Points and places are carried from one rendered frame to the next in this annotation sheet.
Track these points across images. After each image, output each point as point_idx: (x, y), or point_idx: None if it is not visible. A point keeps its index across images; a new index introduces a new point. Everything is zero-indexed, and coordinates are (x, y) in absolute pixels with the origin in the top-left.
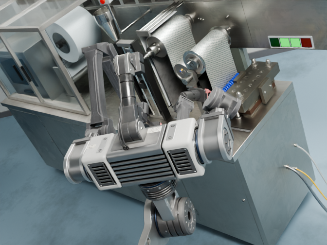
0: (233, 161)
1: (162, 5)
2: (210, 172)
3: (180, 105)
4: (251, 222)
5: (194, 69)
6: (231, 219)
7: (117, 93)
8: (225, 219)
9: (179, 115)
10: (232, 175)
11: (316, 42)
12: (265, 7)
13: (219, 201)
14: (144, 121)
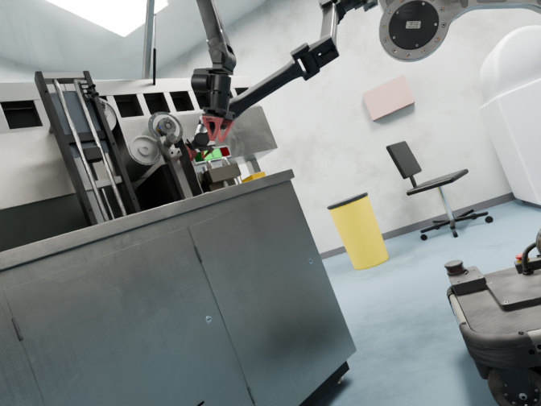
0: (294, 176)
1: (26, 132)
2: (264, 234)
3: (233, 97)
4: (326, 304)
5: (171, 132)
6: (305, 332)
7: (212, 2)
8: (297, 346)
9: (251, 88)
10: (291, 216)
11: (231, 150)
12: (183, 123)
13: (283, 302)
14: (231, 73)
